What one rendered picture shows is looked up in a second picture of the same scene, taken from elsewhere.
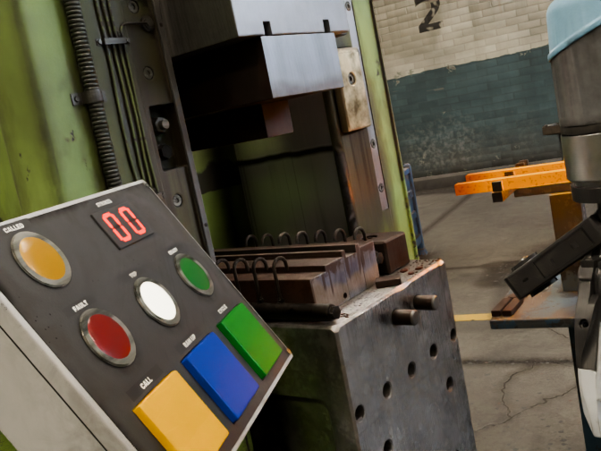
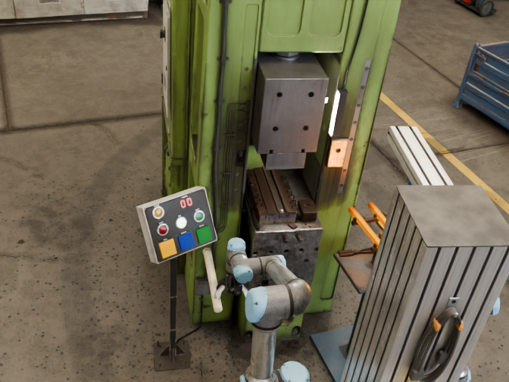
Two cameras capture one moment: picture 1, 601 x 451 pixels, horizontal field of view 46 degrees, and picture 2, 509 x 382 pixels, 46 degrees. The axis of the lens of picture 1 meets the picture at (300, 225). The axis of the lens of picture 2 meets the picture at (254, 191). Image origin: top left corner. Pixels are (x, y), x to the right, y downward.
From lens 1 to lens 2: 2.39 m
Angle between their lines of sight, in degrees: 43
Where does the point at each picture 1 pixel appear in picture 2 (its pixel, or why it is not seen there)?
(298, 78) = (279, 164)
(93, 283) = (167, 217)
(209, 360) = (184, 238)
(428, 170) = not seen: outside the picture
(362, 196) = (327, 186)
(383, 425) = not seen: hidden behind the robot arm
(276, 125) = not seen: hidden behind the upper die
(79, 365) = (153, 233)
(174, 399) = (168, 244)
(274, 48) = (271, 157)
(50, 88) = (204, 145)
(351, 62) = (340, 145)
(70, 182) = (202, 166)
